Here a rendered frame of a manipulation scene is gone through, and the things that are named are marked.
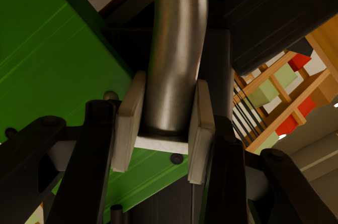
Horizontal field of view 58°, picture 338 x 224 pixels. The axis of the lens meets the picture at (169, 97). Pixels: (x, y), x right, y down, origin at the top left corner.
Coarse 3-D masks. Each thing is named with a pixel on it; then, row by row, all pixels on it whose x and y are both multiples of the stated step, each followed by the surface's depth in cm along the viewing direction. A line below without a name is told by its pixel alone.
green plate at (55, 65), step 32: (0, 0) 19; (32, 0) 19; (64, 0) 19; (0, 32) 20; (32, 32) 20; (64, 32) 20; (96, 32) 20; (0, 64) 21; (32, 64) 21; (64, 64) 21; (96, 64) 20; (0, 96) 22; (32, 96) 22; (64, 96) 21; (96, 96) 21; (0, 128) 23; (160, 160) 23; (128, 192) 24
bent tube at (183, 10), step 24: (168, 0) 16; (192, 0) 16; (168, 24) 16; (192, 24) 16; (168, 48) 16; (192, 48) 16; (168, 72) 17; (192, 72) 17; (144, 96) 19; (168, 96) 17; (192, 96) 18; (144, 120) 18; (168, 120) 18; (144, 144) 18; (168, 144) 18
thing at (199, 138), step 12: (204, 84) 18; (204, 96) 16; (192, 108) 18; (204, 108) 15; (192, 120) 17; (204, 120) 14; (192, 132) 16; (204, 132) 13; (192, 144) 14; (204, 144) 13; (192, 156) 14; (204, 156) 13; (192, 168) 14; (204, 168) 14; (192, 180) 14
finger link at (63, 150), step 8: (120, 104) 16; (72, 128) 13; (80, 128) 13; (64, 136) 12; (72, 136) 12; (56, 144) 12; (64, 144) 12; (72, 144) 12; (112, 144) 13; (48, 152) 12; (56, 152) 12; (64, 152) 12; (112, 152) 13; (40, 160) 12; (48, 160) 12; (56, 160) 12; (64, 160) 12; (40, 168) 12; (48, 168) 12; (56, 168) 12; (64, 168) 12
